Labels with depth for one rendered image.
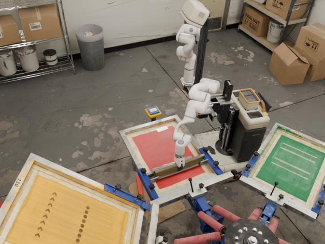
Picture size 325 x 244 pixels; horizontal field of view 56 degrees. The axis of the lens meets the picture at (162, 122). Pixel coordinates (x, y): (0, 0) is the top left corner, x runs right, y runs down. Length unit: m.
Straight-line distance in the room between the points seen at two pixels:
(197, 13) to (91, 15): 3.34
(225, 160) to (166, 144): 1.06
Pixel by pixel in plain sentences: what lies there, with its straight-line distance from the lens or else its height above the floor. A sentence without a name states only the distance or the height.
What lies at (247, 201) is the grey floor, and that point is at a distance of 3.65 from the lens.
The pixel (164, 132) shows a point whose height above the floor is 0.96.
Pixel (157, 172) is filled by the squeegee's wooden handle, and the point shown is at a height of 1.06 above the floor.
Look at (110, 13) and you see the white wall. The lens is 5.66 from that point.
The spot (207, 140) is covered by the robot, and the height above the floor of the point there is 0.28.
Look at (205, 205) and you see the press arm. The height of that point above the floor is 1.04.
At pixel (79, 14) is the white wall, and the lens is 5.53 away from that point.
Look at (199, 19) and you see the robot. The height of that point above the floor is 1.93.
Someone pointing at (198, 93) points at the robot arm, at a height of 1.51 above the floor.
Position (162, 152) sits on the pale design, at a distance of 2.65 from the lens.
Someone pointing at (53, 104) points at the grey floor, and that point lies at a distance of 4.86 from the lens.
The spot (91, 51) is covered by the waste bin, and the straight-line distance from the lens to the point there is 5.24.
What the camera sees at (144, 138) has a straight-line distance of 2.77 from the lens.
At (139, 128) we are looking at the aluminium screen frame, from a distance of 2.81.
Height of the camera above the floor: 2.92
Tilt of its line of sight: 42 degrees down
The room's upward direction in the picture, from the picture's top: 2 degrees clockwise
